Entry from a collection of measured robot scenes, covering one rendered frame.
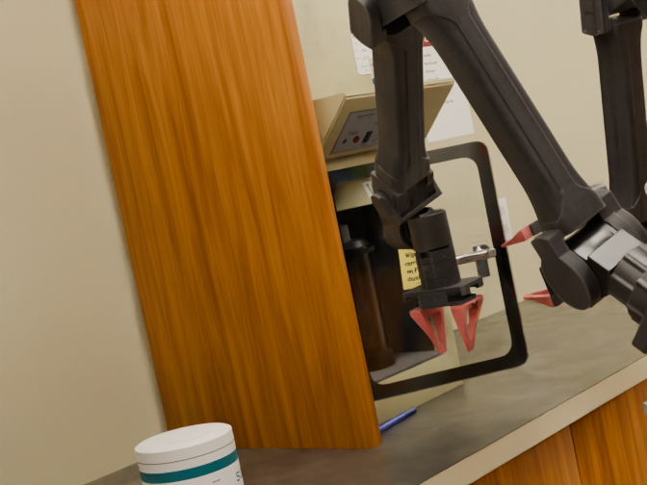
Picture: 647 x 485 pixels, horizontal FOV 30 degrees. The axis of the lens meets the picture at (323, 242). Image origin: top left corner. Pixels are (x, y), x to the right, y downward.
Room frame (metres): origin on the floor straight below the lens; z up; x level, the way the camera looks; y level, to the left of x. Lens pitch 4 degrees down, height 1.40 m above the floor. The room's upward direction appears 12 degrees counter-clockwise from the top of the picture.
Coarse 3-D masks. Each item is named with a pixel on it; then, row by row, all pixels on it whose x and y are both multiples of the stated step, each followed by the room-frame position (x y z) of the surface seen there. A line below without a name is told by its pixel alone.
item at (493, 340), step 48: (480, 144) 2.08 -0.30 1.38; (336, 192) 2.03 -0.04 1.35; (480, 192) 2.08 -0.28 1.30; (384, 240) 2.05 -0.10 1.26; (480, 240) 2.07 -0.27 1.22; (384, 288) 2.04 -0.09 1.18; (480, 288) 2.07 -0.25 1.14; (384, 336) 2.04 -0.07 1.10; (480, 336) 2.07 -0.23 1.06; (384, 384) 2.04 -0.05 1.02; (432, 384) 2.05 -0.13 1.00
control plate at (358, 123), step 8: (352, 112) 2.00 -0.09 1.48; (360, 112) 2.02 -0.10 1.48; (368, 112) 2.04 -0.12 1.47; (352, 120) 2.02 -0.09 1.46; (360, 120) 2.04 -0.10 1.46; (368, 120) 2.05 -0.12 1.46; (344, 128) 2.01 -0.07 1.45; (352, 128) 2.03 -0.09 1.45; (360, 128) 2.05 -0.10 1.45; (368, 128) 2.07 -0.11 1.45; (376, 128) 2.09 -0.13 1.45; (344, 136) 2.03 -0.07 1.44; (352, 136) 2.05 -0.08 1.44; (360, 136) 2.07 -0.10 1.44; (336, 144) 2.03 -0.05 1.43; (344, 144) 2.05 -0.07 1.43; (352, 144) 2.07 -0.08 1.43; (360, 144) 2.09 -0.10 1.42; (368, 144) 2.11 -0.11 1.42; (376, 144) 2.13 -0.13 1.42; (336, 152) 2.05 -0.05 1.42
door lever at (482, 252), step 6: (480, 246) 2.07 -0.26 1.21; (486, 246) 2.07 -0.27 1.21; (474, 252) 2.02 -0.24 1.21; (480, 252) 2.02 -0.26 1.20; (486, 252) 2.02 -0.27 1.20; (492, 252) 2.02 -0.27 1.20; (456, 258) 2.01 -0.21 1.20; (462, 258) 2.02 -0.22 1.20; (468, 258) 2.02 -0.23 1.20; (474, 258) 2.02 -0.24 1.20; (480, 258) 2.02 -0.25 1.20; (486, 258) 2.02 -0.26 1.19; (462, 264) 2.02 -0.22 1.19
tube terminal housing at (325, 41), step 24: (312, 0) 2.11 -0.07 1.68; (336, 0) 2.16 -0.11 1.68; (312, 24) 2.10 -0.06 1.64; (336, 24) 2.15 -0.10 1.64; (312, 48) 2.09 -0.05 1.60; (336, 48) 2.14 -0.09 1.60; (312, 72) 2.08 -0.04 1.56; (336, 72) 2.13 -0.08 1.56; (312, 96) 2.07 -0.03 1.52; (336, 168) 2.09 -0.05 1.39; (456, 384) 2.26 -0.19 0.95; (384, 408) 2.09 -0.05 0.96; (408, 408) 2.14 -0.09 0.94
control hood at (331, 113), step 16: (432, 80) 2.15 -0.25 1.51; (448, 80) 2.18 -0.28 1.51; (336, 96) 1.97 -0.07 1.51; (352, 96) 1.98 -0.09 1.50; (368, 96) 2.01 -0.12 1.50; (432, 96) 2.17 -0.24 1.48; (320, 112) 2.00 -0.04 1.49; (336, 112) 1.97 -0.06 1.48; (432, 112) 2.21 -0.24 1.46; (320, 128) 2.00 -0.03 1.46; (336, 128) 2.00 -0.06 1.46
